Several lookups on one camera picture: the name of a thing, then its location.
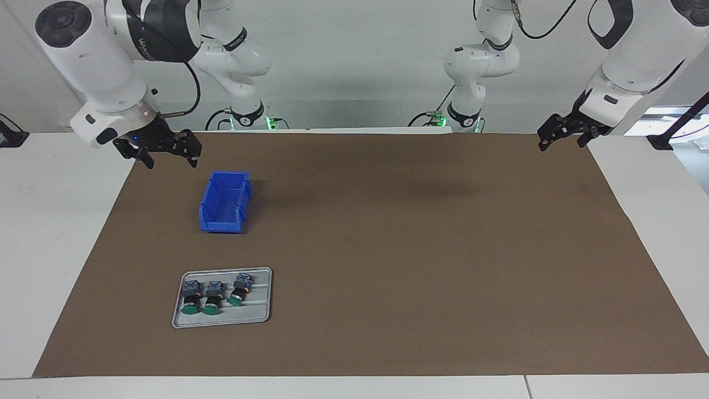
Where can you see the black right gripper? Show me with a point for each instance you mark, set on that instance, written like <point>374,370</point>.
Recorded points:
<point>158,136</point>

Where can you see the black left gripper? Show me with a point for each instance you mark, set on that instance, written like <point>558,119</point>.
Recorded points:
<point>590,123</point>

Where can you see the green push button switch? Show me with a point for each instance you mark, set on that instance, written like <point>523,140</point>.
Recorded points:
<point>191,299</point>
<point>239,288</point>
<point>212,299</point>

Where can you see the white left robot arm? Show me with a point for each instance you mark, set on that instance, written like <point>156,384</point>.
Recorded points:
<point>631,66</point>

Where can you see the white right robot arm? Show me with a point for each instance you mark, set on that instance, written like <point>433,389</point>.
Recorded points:
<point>105,61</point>

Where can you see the blue plastic bin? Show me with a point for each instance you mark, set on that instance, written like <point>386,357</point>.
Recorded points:
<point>224,208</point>

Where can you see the black stand with pole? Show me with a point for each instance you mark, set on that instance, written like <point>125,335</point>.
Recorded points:
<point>659,141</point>

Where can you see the black table clamp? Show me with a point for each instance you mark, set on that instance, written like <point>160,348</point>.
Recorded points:
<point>11,137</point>

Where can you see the grey metal tray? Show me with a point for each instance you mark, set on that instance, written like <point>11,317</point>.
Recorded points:
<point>255,313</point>

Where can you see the brown table mat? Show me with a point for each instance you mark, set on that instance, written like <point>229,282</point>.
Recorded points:
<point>388,277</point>

